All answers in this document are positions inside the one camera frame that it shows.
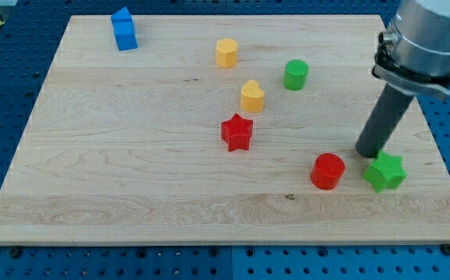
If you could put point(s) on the green star block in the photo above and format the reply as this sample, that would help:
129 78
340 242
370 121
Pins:
385 172

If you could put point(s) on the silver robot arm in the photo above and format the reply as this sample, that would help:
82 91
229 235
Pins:
413 53

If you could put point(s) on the red star block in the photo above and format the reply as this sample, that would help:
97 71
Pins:
237 132

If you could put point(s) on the light wooden board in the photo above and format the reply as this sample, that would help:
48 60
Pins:
124 148

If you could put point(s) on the black board screw left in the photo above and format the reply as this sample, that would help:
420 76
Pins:
15 252

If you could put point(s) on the black board screw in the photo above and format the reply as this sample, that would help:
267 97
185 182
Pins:
445 249
15 252

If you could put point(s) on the black board screw right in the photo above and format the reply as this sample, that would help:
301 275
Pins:
445 249

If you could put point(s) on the yellow heart block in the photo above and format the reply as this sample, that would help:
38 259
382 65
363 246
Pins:
252 97

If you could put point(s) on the yellow hexagon block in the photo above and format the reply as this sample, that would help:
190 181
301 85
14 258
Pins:
226 52

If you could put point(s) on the green cylinder block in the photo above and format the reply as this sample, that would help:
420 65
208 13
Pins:
295 74

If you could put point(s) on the red cylinder block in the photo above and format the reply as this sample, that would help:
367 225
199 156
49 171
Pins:
327 171

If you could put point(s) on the blue house-shaped block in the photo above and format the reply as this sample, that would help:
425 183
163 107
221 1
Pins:
124 30

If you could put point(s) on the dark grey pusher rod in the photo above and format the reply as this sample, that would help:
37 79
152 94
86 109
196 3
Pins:
387 112

